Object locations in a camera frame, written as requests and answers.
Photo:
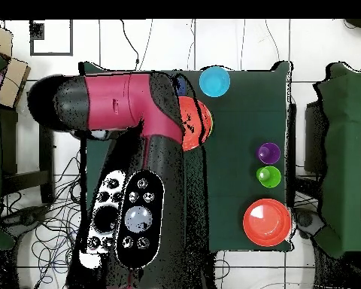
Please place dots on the large orange bowl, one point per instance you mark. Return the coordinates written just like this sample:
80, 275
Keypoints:
266, 222
195, 120

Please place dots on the small dark blue bowl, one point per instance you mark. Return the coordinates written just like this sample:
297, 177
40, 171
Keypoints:
182, 87

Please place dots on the small light blue bowl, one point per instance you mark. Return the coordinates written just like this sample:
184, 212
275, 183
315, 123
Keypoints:
214, 82

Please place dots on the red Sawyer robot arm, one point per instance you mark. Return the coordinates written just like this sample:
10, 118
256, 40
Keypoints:
123, 105

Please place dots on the dark green table cloth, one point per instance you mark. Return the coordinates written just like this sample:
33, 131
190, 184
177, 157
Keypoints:
243, 120

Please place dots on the purple cup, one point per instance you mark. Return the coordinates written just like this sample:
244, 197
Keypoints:
269, 153

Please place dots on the green cup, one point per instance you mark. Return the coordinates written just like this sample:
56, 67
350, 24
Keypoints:
272, 177

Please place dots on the black box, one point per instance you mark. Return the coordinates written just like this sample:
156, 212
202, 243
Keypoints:
314, 138

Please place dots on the grey stand foot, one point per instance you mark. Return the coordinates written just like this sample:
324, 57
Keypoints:
24, 218
307, 221

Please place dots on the black chair frame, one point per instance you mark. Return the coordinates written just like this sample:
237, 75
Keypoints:
45, 156

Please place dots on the black square floor frame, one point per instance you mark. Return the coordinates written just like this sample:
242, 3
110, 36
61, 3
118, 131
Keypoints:
37, 30

